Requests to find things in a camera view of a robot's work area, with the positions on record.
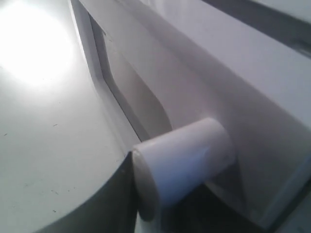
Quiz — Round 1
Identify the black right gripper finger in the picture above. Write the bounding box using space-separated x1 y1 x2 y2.
38 152 136 233

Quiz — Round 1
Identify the white microwave oven body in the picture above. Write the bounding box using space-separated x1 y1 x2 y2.
136 0 311 230

